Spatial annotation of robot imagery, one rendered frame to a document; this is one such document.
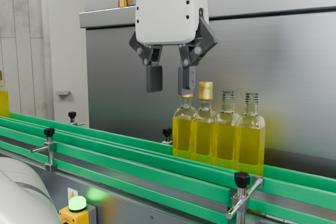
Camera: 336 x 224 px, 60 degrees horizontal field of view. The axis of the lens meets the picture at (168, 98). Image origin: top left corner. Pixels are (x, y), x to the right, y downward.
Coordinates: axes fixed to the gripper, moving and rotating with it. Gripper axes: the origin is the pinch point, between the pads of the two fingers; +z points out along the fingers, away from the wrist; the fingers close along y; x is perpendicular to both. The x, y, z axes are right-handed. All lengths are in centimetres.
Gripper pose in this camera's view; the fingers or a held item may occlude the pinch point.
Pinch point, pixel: (169, 80)
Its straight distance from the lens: 42.4
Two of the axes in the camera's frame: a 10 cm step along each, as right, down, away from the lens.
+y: -8.2, -0.8, 5.6
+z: 0.0, 9.9, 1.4
